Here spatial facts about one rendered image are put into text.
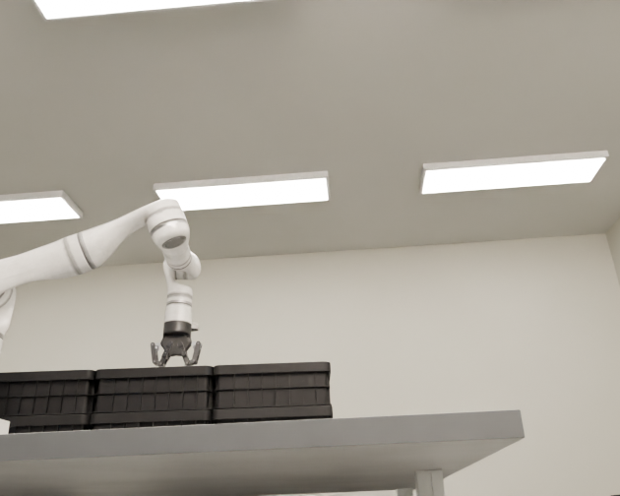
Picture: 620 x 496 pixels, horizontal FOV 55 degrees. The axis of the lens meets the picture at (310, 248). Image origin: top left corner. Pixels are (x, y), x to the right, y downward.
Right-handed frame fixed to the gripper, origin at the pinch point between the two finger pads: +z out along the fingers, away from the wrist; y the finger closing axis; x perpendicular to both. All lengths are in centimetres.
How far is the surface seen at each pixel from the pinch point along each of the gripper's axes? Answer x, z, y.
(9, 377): -9.6, 1.6, -39.2
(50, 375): -9.4, 1.3, -28.9
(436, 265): 327, -166, 145
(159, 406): -7.8, 9.5, -1.1
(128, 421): -9.1, 13.1, -8.1
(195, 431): -66, 23, 20
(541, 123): 151, -187, 183
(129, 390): -8.0, 5.2, -9.1
